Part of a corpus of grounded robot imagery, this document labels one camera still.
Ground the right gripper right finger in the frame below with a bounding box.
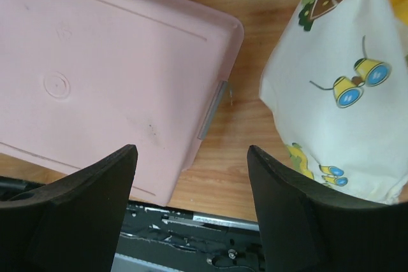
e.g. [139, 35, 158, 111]
[247, 145, 407, 271]

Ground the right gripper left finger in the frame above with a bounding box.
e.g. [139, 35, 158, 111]
[1, 145, 138, 271]

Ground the pink perforated basket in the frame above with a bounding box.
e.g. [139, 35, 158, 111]
[1, 0, 244, 206]

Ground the printed white yellow cloth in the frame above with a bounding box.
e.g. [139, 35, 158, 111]
[259, 0, 407, 204]

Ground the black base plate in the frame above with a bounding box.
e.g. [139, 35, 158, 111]
[0, 175, 267, 272]

